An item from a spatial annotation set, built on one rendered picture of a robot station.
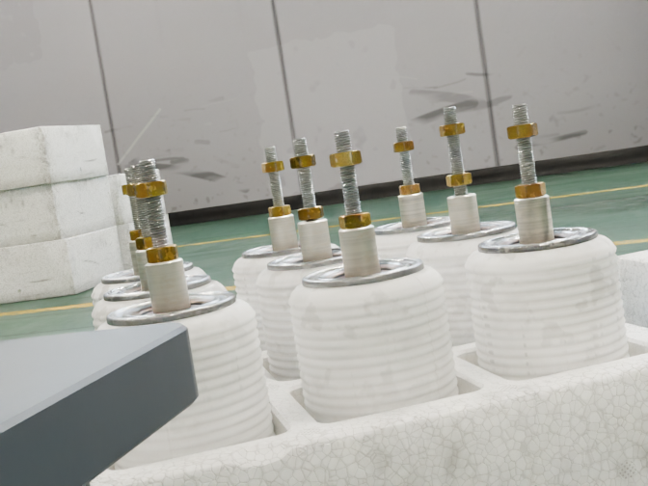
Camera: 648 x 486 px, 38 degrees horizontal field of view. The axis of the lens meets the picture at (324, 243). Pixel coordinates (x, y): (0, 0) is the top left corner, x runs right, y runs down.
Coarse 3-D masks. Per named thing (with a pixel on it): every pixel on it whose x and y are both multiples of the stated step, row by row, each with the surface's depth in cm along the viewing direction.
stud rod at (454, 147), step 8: (448, 112) 71; (448, 120) 71; (448, 136) 71; (456, 136) 71; (448, 144) 72; (456, 144) 71; (456, 152) 71; (456, 160) 71; (456, 168) 72; (456, 192) 72; (464, 192) 72
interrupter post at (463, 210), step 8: (448, 200) 72; (456, 200) 71; (464, 200) 71; (472, 200) 71; (448, 208) 72; (456, 208) 71; (464, 208) 71; (472, 208) 71; (456, 216) 71; (464, 216) 71; (472, 216) 71; (456, 224) 72; (464, 224) 71; (472, 224) 71; (456, 232) 72; (464, 232) 71
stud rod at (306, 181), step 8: (296, 144) 69; (304, 144) 69; (296, 152) 69; (304, 152) 69; (304, 168) 69; (304, 176) 69; (304, 184) 69; (304, 192) 69; (312, 192) 69; (304, 200) 69; (312, 200) 69
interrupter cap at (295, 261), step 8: (336, 248) 73; (288, 256) 72; (296, 256) 72; (336, 256) 68; (272, 264) 68; (280, 264) 67; (288, 264) 67; (296, 264) 66; (304, 264) 66; (312, 264) 66; (320, 264) 66; (328, 264) 66
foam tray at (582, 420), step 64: (512, 384) 55; (576, 384) 54; (640, 384) 55; (256, 448) 51; (320, 448) 50; (384, 448) 51; (448, 448) 52; (512, 448) 53; (576, 448) 54; (640, 448) 55
